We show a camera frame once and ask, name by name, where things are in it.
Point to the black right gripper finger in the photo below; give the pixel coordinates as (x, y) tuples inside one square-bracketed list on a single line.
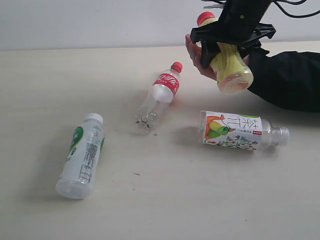
[(253, 44), (207, 35)]

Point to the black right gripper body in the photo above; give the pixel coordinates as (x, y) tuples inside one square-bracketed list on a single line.
[(239, 18)]

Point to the clear red-label cola bottle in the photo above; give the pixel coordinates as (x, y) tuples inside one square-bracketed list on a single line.
[(159, 97)]

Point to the yellow-label bottle red cap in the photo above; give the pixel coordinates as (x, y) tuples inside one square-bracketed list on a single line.
[(232, 74)]

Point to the white green-label bottle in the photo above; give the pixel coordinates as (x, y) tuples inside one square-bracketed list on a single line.
[(77, 178)]

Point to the clear tea bottle white label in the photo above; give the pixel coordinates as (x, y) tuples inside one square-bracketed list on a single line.
[(239, 131)]

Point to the person's open bare hand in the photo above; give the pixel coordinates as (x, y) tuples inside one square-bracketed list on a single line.
[(194, 52)]

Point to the black sleeved forearm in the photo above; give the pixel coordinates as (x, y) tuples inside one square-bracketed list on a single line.
[(289, 80)]

